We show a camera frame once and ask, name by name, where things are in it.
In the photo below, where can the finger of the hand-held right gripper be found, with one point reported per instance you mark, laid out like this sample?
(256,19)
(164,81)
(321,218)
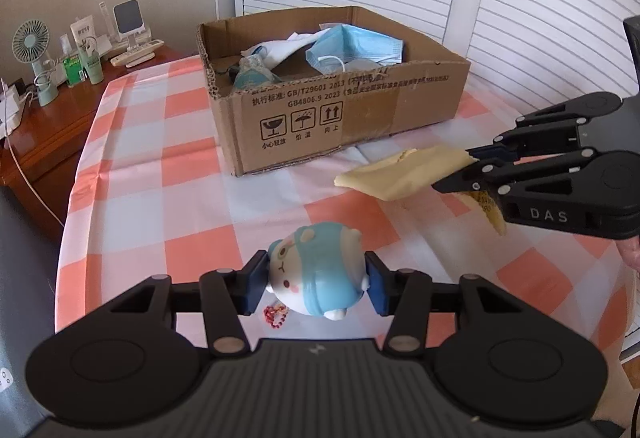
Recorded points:
(465,178)
(540,135)

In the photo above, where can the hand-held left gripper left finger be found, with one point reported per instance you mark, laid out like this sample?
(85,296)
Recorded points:
(257,279)

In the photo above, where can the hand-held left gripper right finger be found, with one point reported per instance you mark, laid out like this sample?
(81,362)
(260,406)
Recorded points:
(376,284)

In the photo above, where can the blue plush toy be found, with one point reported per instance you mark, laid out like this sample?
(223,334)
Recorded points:
(315,268)

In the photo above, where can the yellow cleaning cloth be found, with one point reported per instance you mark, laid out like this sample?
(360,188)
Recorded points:
(400,172)

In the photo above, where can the cardboard box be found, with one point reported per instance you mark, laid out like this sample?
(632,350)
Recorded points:
(325,117)

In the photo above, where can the blue floral sachet with tassel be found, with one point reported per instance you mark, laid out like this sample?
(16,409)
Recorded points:
(252,76)

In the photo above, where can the person's right hand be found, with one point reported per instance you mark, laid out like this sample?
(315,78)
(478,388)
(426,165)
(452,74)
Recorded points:
(631,250)

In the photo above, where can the pink checked tablecloth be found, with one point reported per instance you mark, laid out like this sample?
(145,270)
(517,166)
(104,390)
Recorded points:
(165,167)

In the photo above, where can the blue face mask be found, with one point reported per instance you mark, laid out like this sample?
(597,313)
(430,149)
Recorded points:
(360,42)

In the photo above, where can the wooden nightstand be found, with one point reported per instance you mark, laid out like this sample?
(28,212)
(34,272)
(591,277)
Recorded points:
(60,127)

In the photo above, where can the white phone stand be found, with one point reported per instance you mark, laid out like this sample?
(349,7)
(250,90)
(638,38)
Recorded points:
(127,16)
(107,45)

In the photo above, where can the green spray bottle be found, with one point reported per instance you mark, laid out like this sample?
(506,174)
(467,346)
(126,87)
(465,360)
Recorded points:
(74,70)

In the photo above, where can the white cosmetic tube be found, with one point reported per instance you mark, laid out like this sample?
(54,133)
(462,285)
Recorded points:
(87,42)

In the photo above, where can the white power strip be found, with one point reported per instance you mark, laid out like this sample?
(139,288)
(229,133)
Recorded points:
(10,111)

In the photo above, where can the black plug adapter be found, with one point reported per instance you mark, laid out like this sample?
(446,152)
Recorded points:
(19,83)

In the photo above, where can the green desk fan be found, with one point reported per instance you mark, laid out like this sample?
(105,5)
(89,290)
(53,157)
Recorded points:
(32,40)

